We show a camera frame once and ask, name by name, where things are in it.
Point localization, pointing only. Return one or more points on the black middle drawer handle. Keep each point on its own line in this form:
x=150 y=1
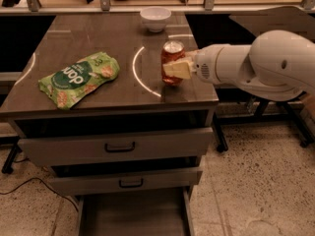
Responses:
x=127 y=184

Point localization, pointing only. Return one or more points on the grey top drawer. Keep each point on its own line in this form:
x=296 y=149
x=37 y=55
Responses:
x=90 y=149

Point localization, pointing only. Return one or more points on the red coke can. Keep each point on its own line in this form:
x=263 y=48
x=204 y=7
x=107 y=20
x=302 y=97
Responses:
x=171 y=51

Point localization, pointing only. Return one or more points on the grey drawer cabinet counter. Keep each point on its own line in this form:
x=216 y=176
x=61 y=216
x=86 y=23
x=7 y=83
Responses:
x=136 y=101

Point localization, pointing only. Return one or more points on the white bowl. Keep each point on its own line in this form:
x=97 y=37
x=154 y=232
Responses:
x=155 y=18

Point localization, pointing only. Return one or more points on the black top drawer handle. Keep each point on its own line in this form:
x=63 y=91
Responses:
x=119 y=148

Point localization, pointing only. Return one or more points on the cardboard box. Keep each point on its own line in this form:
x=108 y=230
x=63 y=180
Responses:
x=308 y=112

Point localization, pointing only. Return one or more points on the grey bottom drawer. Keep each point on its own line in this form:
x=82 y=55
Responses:
x=160 y=212

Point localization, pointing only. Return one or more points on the grey drawer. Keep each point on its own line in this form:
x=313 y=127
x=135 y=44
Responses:
x=90 y=149
x=160 y=212
x=106 y=181

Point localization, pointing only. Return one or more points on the grey middle drawer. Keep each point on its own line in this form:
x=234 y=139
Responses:
x=106 y=181

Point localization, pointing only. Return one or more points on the green chip bag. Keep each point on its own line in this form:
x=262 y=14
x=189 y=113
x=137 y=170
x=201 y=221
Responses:
x=70 y=85

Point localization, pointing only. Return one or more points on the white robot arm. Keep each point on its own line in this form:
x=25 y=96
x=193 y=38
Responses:
x=278 y=65

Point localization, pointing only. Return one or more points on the black drawer handle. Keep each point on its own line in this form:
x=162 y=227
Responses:
x=127 y=184
x=119 y=148

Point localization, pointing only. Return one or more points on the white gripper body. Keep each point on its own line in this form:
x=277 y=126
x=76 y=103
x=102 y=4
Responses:
x=205 y=65

